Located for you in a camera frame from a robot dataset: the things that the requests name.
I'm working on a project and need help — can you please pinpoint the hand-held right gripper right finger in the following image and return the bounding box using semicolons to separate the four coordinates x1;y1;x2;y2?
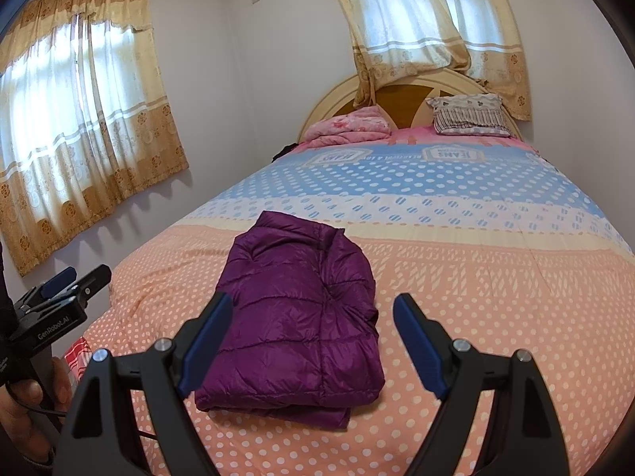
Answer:
392;292;564;476

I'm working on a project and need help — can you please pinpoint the beige floral curtain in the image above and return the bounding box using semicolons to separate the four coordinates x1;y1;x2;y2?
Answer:
0;0;190;278
317;0;531;122

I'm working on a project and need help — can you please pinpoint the purple hooded puffer jacket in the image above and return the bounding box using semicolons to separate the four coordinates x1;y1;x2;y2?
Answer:
194;211;387;430

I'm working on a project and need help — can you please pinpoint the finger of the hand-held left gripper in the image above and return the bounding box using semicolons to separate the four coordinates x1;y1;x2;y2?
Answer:
38;266;77;299
69;264;113;304

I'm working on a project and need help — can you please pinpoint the red checked sheet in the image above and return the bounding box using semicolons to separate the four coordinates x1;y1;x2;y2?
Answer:
62;336;92;388

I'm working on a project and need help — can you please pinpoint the cream wooden headboard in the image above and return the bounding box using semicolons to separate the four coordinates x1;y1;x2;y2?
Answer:
296;67;521;142

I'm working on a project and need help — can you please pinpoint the pink folded blanket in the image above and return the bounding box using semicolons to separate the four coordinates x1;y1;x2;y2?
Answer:
300;106;393;148

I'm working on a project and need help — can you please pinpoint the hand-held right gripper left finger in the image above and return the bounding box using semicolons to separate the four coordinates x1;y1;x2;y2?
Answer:
52;292;234;476

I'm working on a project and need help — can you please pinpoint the polka dot bedspread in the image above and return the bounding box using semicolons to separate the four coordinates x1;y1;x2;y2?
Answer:
60;126;635;476

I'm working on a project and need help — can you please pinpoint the person's left hand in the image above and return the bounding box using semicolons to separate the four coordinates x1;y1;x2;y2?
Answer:
0;357;73;464

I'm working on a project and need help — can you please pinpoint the striped pillow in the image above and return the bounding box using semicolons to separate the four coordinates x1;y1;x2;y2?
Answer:
427;92;513;137

